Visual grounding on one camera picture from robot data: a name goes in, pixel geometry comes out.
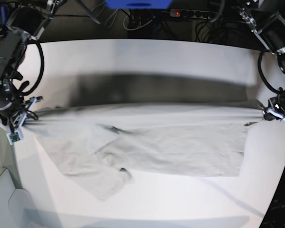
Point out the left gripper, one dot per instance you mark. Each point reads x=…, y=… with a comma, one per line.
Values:
x=275, y=109

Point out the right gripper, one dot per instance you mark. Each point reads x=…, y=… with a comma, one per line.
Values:
x=13, y=116

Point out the beige t-shirt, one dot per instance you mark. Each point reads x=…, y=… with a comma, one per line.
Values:
x=98, y=147

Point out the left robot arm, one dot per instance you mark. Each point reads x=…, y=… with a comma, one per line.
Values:
x=266, y=21

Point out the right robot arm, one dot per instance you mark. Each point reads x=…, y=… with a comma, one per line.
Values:
x=24, y=26

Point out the blue box top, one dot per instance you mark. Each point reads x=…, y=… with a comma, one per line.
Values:
x=138, y=4

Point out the black power strip red switch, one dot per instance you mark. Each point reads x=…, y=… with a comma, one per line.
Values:
x=191, y=14

